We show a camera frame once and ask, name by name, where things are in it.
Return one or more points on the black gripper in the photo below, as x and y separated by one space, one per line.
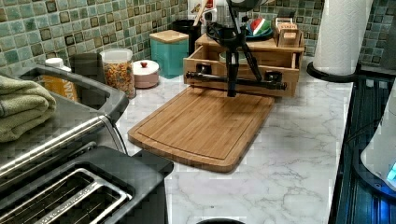
229 38

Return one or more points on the bamboo drawer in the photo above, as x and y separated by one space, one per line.
279 67

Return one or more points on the green bowl in drawer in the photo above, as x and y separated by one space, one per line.
241 57

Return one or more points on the bamboo drawer cabinet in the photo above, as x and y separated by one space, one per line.
264 45

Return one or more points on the blue plate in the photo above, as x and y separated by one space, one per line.
262 37

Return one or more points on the plush watermelon slice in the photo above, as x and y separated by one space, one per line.
258 27

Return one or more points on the small wooden tray caddy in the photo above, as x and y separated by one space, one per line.
286 33

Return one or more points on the bamboo cutting board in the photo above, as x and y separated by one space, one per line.
203 128

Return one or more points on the teal canister with bamboo lid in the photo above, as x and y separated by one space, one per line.
169 48

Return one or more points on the pink ceramic lidded pot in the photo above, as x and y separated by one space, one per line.
146 74

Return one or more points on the white paper towel roll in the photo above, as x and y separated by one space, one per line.
341 32

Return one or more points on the black paper towel holder base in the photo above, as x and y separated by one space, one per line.
313 72

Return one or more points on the clear cereal jar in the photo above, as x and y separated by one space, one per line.
118 70

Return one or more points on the black round stand base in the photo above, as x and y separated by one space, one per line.
220 220

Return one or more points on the silver toaster oven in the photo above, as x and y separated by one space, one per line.
71 128

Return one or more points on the silver black toaster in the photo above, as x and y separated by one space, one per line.
101 186

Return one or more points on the folded green towel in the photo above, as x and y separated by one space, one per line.
24 105

